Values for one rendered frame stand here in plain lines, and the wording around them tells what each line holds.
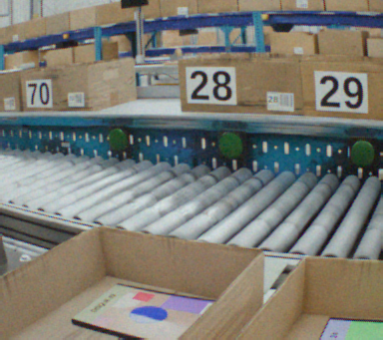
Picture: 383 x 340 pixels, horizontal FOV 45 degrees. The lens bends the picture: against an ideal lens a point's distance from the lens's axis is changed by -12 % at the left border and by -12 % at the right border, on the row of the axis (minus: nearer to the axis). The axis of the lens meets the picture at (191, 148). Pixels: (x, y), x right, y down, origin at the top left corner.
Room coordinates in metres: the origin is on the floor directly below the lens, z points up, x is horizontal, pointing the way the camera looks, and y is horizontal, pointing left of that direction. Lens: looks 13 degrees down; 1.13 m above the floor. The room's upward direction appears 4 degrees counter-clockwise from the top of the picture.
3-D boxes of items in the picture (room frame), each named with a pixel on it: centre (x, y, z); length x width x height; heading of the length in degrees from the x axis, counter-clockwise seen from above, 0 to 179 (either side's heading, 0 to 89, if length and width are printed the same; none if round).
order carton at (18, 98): (2.18, 0.79, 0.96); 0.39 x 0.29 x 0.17; 59
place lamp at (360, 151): (1.21, -0.45, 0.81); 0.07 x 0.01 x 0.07; 60
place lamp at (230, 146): (1.40, -0.11, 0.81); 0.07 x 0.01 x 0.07; 60
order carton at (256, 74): (1.59, -0.22, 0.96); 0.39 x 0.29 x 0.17; 60
